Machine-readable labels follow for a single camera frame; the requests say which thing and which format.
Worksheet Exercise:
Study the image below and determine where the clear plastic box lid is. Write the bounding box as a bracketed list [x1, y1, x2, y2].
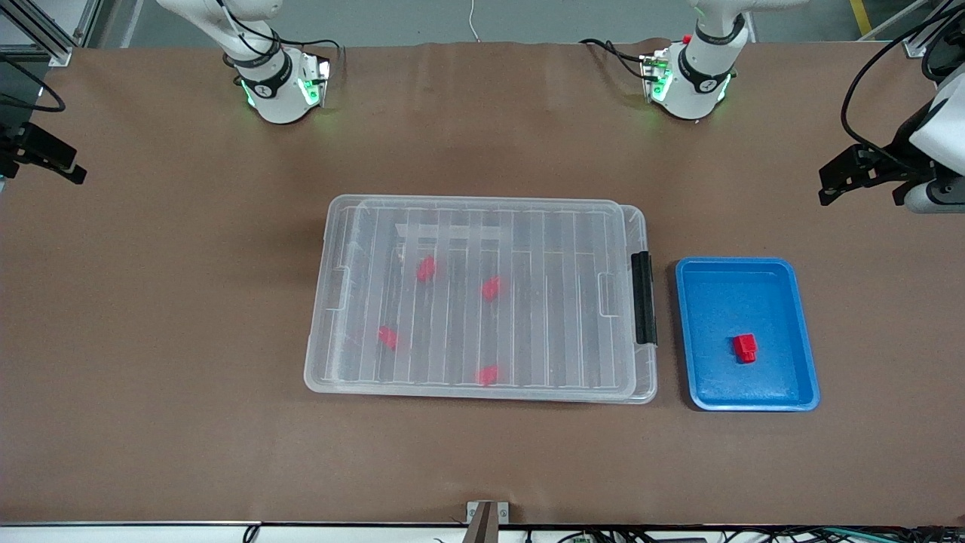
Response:
[304, 195, 636, 399]

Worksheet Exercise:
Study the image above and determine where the clear plastic storage box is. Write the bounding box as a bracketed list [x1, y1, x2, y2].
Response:
[332, 198, 659, 405]

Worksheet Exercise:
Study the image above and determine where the blue plastic tray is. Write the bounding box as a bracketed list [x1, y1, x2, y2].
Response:
[675, 256, 822, 413]

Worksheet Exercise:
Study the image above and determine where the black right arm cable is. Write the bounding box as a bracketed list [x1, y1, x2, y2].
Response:
[0, 74, 68, 115]

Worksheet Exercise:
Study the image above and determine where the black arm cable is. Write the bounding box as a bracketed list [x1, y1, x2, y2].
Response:
[0, 74, 68, 115]
[840, 0, 965, 171]

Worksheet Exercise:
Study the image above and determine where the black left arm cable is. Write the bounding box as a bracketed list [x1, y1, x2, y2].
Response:
[840, 0, 965, 171]

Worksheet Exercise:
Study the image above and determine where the aluminium frame profile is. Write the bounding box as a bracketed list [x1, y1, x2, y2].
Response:
[0, 0, 99, 67]
[902, 0, 965, 59]

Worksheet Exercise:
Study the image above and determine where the black box latch handle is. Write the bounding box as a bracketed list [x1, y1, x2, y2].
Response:
[630, 252, 657, 346]

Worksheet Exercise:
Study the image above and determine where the black left base cable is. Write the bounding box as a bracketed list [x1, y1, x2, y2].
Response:
[578, 38, 655, 81]

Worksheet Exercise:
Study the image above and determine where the black base cable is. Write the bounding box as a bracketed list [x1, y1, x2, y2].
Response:
[578, 38, 655, 81]
[214, 0, 345, 78]

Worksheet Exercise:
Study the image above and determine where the black right base cable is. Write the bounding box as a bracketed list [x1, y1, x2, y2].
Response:
[214, 0, 345, 78]

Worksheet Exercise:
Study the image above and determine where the grey metal bracket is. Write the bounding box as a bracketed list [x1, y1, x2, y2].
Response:
[464, 501, 510, 543]

